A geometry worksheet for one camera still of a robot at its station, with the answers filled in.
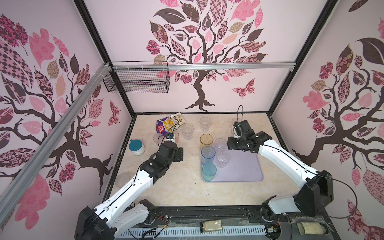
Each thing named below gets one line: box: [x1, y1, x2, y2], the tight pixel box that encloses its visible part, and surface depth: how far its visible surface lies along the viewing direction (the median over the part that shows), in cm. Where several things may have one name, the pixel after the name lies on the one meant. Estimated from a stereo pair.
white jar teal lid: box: [128, 139, 145, 156], surface depth 95 cm
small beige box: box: [203, 220, 223, 232], surface depth 70 cm
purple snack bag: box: [156, 112, 186, 136], surface depth 114 cm
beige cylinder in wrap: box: [297, 222, 327, 235], surface depth 68 cm
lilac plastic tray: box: [212, 149, 264, 182], surface depth 91 cm
